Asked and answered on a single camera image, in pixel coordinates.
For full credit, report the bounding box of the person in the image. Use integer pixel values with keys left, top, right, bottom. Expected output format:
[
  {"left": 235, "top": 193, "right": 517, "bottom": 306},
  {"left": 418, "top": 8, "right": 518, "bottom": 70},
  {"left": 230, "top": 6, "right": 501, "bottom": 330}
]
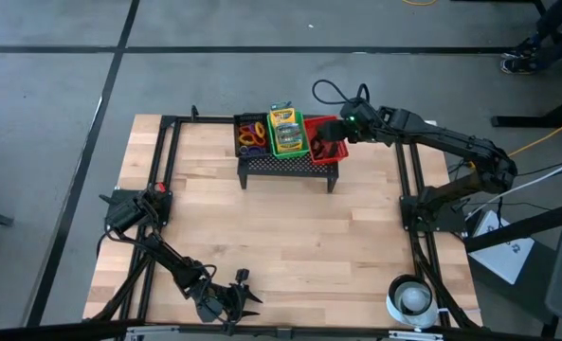
[{"left": 499, "top": 0, "right": 562, "bottom": 76}]

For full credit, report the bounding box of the black plastic basket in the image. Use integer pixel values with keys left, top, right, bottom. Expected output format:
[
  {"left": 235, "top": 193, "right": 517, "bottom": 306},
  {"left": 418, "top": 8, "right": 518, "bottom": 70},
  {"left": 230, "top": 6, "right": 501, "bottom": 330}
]
[{"left": 232, "top": 112, "right": 272, "bottom": 160}]

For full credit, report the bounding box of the black aluminium table frame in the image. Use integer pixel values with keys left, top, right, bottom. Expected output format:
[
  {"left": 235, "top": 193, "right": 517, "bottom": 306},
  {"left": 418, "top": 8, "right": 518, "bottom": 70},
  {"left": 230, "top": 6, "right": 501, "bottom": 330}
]
[{"left": 83, "top": 104, "right": 483, "bottom": 332}]

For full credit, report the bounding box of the white cable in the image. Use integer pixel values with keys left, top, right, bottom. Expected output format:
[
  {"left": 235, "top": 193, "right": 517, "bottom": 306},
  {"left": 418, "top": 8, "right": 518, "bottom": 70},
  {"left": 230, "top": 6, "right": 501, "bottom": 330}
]
[{"left": 464, "top": 153, "right": 562, "bottom": 222}]

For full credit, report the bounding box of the white box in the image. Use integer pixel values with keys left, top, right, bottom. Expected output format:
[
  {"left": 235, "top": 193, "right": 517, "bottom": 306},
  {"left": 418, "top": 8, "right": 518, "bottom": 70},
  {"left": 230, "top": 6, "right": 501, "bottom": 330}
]
[{"left": 467, "top": 209, "right": 536, "bottom": 285}]

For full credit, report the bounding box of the black desk frame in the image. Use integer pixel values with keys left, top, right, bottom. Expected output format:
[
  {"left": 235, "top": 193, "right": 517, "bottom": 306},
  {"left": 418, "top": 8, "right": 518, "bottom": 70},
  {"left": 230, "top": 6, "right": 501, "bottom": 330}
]
[
  {"left": 462, "top": 198, "right": 562, "bottom": 255},
  {"left": 450, "top": 0, "right": 562, "bottom": 129}
]

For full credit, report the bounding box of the black perforated metal shelf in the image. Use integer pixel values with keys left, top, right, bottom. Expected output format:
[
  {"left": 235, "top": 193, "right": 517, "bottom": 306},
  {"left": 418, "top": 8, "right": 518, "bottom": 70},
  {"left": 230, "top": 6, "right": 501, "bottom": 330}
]
[{"left": 236, "top": 112, "right": 341, "bottom": 193}]

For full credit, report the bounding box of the green plastic basket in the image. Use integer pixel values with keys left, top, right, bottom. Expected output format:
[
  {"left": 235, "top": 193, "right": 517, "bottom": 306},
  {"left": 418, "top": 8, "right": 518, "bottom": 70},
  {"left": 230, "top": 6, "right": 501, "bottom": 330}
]
[{"left": 265, "top": 109, "right": 310, "bottom": 160}]

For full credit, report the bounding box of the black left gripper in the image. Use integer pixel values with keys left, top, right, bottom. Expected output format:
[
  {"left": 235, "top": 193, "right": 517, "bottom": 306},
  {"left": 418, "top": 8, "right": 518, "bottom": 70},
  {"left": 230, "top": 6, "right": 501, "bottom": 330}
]
[{"left": 190, "top": 268, "right": 264, "bottom": 324}]

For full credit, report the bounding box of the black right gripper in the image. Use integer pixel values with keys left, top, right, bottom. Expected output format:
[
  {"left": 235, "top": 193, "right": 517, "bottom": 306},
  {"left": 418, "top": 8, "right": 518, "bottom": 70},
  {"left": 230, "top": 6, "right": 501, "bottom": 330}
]
[{"left": 317, "top": 97, "right": 381, "bottom": 144}]

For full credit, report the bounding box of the red plastic basket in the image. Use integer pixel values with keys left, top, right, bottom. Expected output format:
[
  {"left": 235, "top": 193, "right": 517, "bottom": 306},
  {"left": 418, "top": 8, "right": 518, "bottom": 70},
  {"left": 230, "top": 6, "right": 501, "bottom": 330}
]
[{"left": 302, "top": 115, "right": 351, "bottom": 166}]

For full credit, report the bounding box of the black horizontal beam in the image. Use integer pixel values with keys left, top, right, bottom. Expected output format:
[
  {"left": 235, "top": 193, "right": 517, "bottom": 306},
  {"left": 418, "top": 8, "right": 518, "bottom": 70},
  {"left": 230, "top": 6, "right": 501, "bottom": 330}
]
[{"left": 0, "top": 317, "right": 562, "bottom": 341}]

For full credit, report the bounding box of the thin black cable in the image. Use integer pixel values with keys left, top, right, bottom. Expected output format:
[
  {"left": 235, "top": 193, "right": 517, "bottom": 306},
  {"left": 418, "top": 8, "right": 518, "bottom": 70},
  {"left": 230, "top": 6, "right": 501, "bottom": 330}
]
[{"left": 491, "top": 160, "right": 562, "bottom": 212}]

